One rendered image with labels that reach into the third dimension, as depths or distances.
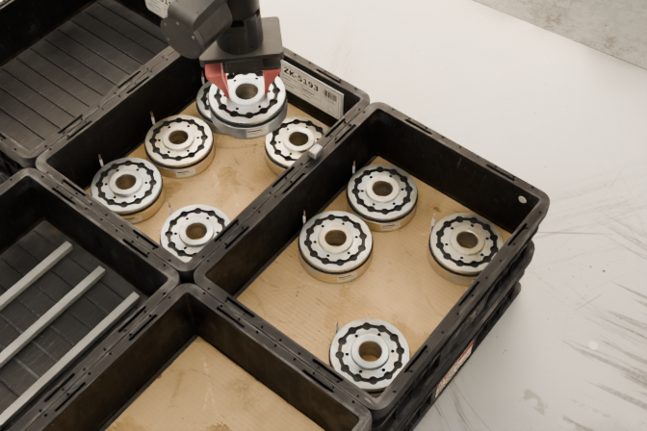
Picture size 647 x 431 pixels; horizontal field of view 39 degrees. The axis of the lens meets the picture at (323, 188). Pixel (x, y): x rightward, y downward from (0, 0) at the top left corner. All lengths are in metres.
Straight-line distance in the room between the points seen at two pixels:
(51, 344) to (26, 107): 0.44
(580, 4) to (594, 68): 1.27
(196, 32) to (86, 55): 0.62
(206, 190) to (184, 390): 0.32
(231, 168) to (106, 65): 0.32
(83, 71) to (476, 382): 0.80
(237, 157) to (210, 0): 0.44
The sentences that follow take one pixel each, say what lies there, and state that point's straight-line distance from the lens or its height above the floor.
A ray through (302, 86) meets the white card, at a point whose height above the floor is 0.89.
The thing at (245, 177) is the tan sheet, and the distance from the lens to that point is 1.38.
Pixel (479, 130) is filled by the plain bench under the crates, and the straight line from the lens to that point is 1.64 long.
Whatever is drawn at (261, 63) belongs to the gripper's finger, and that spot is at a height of 1.12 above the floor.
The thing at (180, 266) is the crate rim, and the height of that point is 0.93.
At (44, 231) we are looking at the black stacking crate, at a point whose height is 0.83.
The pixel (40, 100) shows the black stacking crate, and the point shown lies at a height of 0.83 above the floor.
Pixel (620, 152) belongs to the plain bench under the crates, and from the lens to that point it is 1.66.
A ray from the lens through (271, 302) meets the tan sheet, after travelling 1.25.
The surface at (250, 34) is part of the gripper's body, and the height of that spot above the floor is 1.16.
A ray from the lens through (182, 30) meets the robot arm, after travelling 1.02.
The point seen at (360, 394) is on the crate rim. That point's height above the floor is 0.93.
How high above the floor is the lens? 1.90
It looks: 52 degrees down
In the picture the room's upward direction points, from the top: straight up
